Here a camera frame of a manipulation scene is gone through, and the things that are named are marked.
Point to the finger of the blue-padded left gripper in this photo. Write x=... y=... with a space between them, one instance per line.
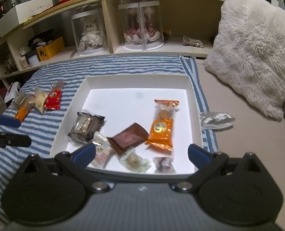
x=9 y=121

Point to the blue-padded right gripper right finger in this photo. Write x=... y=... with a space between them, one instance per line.
x=205 y=161

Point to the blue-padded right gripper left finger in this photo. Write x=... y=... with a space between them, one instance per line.
x=79 y=158

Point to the orange snack bag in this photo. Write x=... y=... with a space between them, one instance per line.
x=24 y=109
x=161 y=130

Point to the white pink snack packet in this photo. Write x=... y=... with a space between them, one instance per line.
x=104 y=150

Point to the small dark candy packet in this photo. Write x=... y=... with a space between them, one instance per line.
x=163 y=165

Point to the cream patterned snack bag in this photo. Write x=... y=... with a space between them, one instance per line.
x=40 y=99

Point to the brown triangular snack packet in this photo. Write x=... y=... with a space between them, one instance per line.
x=132 y=136

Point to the red snack bag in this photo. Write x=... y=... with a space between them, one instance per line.
x=53 y=100

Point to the small green white candy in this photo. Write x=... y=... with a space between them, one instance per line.
x=133 y=162

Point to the white space heater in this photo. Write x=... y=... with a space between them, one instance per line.
x=12 y=92

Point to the silver foil packet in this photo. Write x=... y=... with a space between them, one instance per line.
x=216 y=120

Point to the small labelled jar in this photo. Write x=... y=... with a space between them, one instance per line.
x=23 y=62

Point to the white cylindrical container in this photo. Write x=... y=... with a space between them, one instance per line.
x=34 y=61

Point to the white cardboard tray box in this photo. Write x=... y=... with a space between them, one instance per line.
x=129 y=98

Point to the yellow cardboard box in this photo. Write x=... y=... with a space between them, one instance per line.
x=48 y=52

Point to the blue white striped blanket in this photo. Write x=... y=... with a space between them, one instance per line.
x=42 y=128

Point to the white box on shelf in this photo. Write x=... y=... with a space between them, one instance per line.
x=22 y=13

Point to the white dress doll in case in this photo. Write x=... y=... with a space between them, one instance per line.
x=88 y=32

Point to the fluffy white pillow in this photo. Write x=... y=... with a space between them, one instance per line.
x=248 y=53

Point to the tangled trinket on shelf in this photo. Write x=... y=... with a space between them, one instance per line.
x=188 y=41

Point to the wooden headboard shelf unit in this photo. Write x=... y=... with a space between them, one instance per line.
x=197 y=19

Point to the red dress doll in case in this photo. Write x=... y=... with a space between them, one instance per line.
x=141 y=26

